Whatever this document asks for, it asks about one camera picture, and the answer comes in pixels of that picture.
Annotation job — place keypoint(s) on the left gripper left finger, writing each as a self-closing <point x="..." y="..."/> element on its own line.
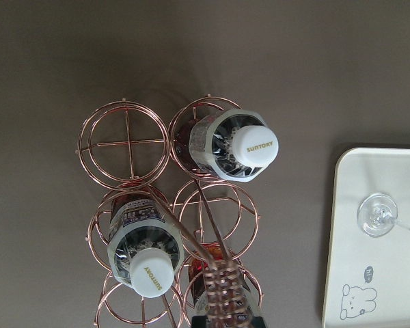
<point x="199" y="322"/>

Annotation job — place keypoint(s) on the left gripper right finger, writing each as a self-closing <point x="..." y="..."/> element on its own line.
<point x="258" y="322"/>

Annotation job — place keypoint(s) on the copper wire bottle basket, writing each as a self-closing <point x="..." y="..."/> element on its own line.
<point x="127" y="148"/>

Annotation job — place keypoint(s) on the tea bottle white cap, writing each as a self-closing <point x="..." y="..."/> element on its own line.
<point x="144" y="249"/>

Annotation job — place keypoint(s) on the cream serving tray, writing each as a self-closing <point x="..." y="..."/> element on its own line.
<point x="368" y="279"/>

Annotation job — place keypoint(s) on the wine glass on tray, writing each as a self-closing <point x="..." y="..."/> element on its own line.
<point x="377" y="215"/>

